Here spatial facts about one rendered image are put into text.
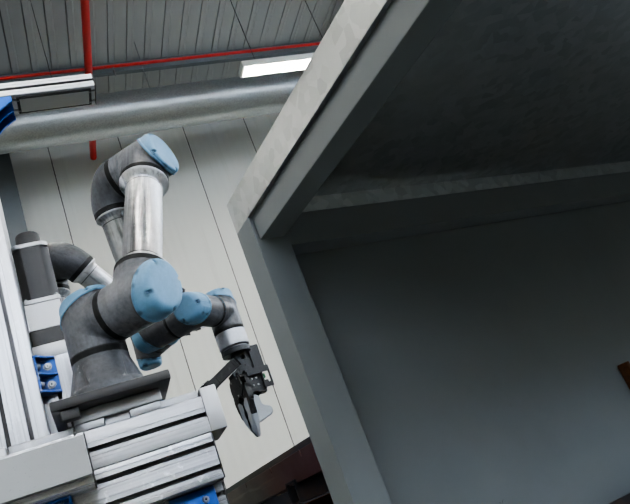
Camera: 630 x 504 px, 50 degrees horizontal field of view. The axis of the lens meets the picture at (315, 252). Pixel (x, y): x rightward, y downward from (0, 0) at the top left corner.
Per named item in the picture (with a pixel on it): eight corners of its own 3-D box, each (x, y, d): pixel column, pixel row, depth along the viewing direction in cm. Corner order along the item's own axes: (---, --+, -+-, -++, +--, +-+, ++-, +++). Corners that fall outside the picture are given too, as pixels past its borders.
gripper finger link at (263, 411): (281, 427, 154) (268, 389, 157) (258, 434, 151) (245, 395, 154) (276, 430, 157) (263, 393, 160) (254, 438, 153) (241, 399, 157)
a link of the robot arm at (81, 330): (98, 366, 147) (83, 310, 151) (145, 341, 142) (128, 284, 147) (56, 365, 136) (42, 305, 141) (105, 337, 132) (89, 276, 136)
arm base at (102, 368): (69, 401, 127) (58, 352, 130) (74, 419, 140) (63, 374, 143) (149, 378, 132) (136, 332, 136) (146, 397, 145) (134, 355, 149)
